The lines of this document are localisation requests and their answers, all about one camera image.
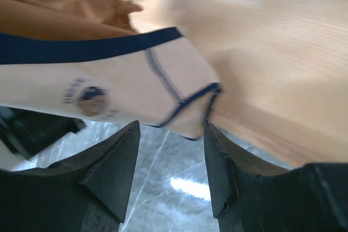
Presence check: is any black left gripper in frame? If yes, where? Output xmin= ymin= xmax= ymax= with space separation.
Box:
xmin=1 ymin=106 xmax=86 ymax=160

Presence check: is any brown underwear on hanger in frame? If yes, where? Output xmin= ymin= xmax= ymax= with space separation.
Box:
xmin=1 ymin=0 xmax=143 ymax=40

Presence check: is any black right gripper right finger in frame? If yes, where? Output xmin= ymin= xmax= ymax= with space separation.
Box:
xmin=203 ymin=123 xmax=347 ymax=231

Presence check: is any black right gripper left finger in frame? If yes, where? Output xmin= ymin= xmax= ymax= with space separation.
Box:
xmin=1 ymin=121 xmax=140 ymax=231

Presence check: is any beige underwear navy trim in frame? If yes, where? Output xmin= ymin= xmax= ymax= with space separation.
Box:
xmin=1 ymin=27 xmax=222 ymax=140

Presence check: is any wooden hanger rack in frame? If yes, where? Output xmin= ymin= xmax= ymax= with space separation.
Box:
xmin=132 ymin=0 xmax=347 ymax=167

